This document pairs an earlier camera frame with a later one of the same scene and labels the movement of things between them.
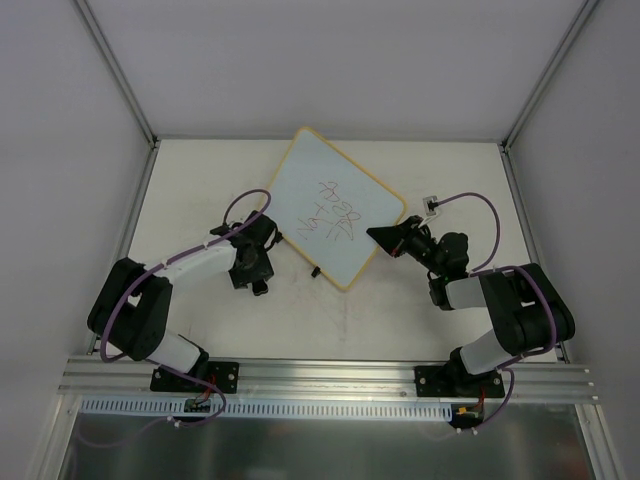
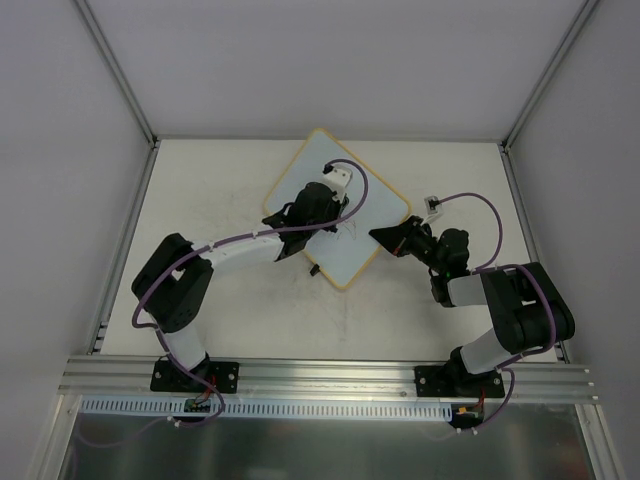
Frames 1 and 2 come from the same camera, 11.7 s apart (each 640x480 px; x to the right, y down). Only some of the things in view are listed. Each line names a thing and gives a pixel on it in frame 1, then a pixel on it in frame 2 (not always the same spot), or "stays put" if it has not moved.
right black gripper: (403, 240) stays put
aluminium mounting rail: (283, 378) stays put
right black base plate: (441, 381) stays put
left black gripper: (267, 232) to (329, 220)
